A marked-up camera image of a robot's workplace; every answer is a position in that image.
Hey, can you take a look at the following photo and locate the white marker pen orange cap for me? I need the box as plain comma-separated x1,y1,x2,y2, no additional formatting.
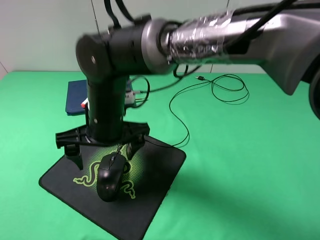
81,98,88,108

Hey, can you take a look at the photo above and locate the black computer mouse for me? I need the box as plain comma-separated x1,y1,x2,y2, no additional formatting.
96,152,127,202

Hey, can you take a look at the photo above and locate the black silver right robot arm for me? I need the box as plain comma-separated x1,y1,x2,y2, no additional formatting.
55,0,320,167

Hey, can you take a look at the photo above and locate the blue hardcover notebook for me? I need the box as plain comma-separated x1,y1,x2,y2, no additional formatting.
65,80,87,116

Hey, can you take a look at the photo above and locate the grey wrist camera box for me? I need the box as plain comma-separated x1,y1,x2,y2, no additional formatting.
124,80,136,107

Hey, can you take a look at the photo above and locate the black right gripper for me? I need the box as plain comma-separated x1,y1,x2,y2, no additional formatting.
55,121,150,171

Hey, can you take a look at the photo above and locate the black mouse USB cable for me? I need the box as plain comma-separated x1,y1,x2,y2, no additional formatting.
115,74,250,157

